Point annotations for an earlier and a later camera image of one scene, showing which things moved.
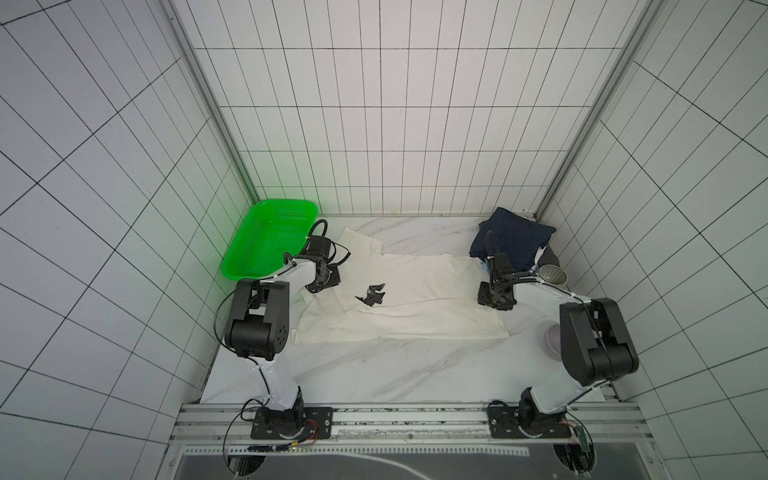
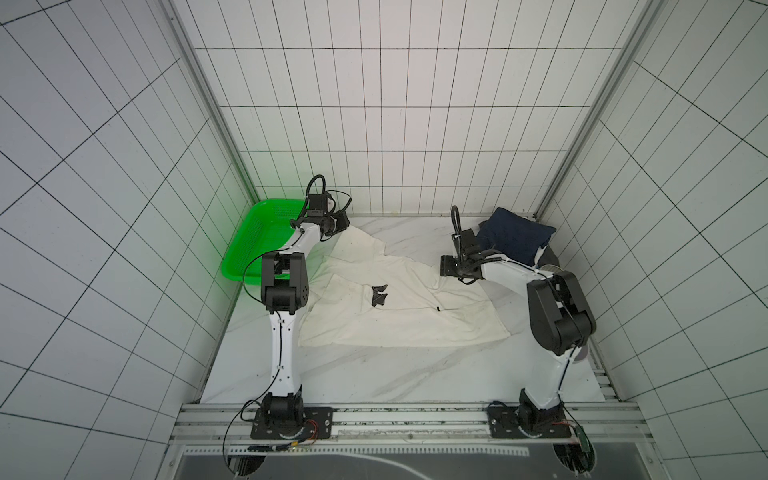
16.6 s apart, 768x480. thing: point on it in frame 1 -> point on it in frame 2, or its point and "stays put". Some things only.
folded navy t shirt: (517, 236) stays put
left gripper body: (327, 278) -> (335, 222)
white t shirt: (396, 297) stays put
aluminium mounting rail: (414, 430) stays put
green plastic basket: (269, 230) stays put
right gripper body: (497, 294) -> (452, 265)
